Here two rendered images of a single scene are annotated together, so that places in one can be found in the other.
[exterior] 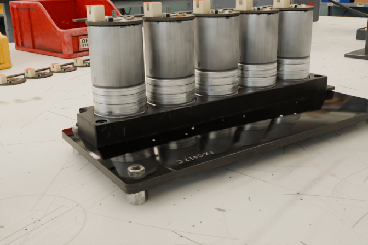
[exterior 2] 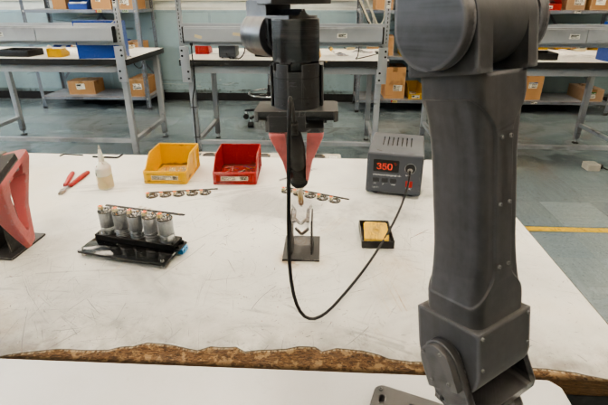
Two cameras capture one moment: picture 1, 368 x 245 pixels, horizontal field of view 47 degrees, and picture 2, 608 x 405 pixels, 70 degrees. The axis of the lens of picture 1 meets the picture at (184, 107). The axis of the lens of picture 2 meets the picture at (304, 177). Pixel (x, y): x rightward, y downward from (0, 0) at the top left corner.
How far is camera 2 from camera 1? 0.75 m
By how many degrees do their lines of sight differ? 45
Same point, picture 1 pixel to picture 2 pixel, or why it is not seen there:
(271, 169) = (111, 263)
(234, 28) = (132, 221)
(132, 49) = (102, 219)
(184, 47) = (117, 222)
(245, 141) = (110, 253)
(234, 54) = (133, 228)
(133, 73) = (103, 224)
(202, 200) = (88, 261)
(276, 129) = (124, 254)
